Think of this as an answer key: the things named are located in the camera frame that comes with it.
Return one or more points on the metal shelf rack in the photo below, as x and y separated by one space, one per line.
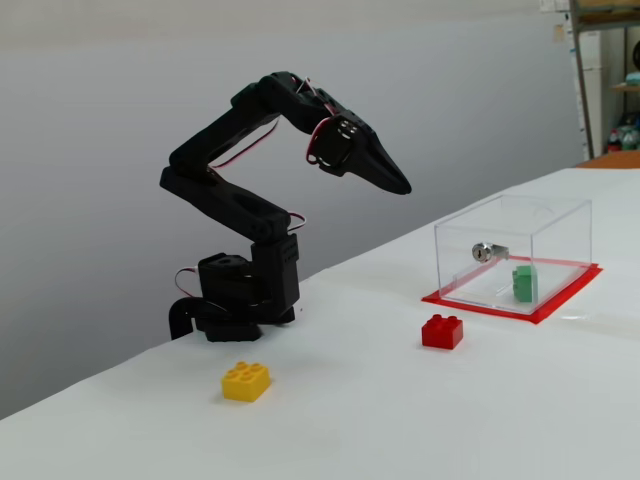
580 75

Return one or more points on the tan paper label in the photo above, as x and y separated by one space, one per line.
558 34

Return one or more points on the orange table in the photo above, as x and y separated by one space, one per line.
615 161

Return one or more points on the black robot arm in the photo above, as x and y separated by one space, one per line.
215 145

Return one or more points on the red tape frame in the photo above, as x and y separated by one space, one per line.
565 305

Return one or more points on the white cabinet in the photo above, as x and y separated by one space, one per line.
592 60

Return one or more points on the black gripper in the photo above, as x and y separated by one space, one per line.
361 150

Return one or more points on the silver cam lock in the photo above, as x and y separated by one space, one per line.
482 253

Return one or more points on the yellow lego brick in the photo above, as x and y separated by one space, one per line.
246 384

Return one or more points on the red lego brick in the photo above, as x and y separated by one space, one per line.
442 334

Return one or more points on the white paper label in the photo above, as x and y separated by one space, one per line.
554 6

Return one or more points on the transparent plastic box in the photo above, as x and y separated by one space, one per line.
560 225

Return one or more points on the teal object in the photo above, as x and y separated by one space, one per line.
633 79

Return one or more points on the red cap cola bottle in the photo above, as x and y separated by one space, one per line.
614 144

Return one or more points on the green plastic bottle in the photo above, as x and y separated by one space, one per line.
631 137

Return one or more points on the green lego brick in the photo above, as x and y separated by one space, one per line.
525 285

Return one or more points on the black table clamp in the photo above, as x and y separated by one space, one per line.
177 320

